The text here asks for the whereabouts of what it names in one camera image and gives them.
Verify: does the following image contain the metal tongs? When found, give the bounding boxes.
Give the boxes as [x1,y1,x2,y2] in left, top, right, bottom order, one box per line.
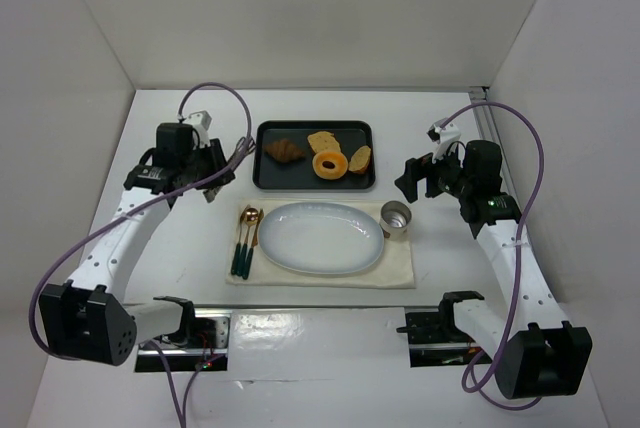
[203,137,256,203]

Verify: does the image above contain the orange glazed donut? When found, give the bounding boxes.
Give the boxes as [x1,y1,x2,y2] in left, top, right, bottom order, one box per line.
[312,151,348,181]

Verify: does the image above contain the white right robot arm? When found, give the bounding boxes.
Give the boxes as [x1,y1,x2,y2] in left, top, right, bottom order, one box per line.
[395,140,593,400]

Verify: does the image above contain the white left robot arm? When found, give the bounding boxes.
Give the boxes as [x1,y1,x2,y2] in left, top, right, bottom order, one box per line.
[38,112,235,366]

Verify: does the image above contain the small bread loaf half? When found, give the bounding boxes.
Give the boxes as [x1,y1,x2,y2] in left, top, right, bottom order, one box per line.
[348,145,372,174]

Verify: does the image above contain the round bread slice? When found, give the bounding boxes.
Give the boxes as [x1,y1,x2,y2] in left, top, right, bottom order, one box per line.
[307,131,341,154]

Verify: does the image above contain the stainless steel cup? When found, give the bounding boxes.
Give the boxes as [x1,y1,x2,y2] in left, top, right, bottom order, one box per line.
[379,200,412,240]

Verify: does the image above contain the brown croissant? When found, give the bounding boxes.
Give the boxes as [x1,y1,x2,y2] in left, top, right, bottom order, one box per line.
[263,138,306,164]

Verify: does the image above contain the black baking tray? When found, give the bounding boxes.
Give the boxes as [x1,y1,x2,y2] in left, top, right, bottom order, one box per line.
[252,120,376,191]

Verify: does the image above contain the light blue oval plate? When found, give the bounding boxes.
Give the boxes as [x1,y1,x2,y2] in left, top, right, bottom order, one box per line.
[258,202,385,276]

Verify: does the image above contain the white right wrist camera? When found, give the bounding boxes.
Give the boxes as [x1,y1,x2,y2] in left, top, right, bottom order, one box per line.
[427,119,461,163]

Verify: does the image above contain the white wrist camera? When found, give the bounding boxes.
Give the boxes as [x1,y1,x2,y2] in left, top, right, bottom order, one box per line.
[185,110,212,148]
[427,119,461,163]

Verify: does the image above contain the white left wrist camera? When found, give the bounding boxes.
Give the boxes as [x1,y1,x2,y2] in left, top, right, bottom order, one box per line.
[185,110,212,148]

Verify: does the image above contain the gold spoon green handle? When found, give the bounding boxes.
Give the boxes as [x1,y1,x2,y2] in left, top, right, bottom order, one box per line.
[230,205,259,276]

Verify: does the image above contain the gold knife green handle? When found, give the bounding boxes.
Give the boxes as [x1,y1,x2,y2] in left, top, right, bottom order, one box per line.
[249,219,260,252]

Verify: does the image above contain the gold fork green handle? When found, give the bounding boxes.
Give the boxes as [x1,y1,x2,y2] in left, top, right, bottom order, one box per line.
[241,209,264,280]

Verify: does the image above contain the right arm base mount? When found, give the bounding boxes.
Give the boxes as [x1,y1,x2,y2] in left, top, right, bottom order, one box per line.
[396,308,480,368]

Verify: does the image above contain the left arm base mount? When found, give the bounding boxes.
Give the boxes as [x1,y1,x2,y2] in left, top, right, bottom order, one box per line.
[153,308,232,373]

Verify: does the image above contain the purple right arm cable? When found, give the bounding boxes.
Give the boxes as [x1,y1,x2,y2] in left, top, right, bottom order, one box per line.
[439,101,545,410]

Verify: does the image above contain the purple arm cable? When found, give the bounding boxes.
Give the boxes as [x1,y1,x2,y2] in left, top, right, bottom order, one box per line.
[439,101,545,410]
[27,81,253,428]

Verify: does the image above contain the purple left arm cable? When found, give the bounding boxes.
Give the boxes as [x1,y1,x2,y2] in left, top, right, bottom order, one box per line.
[27,81,253,428]

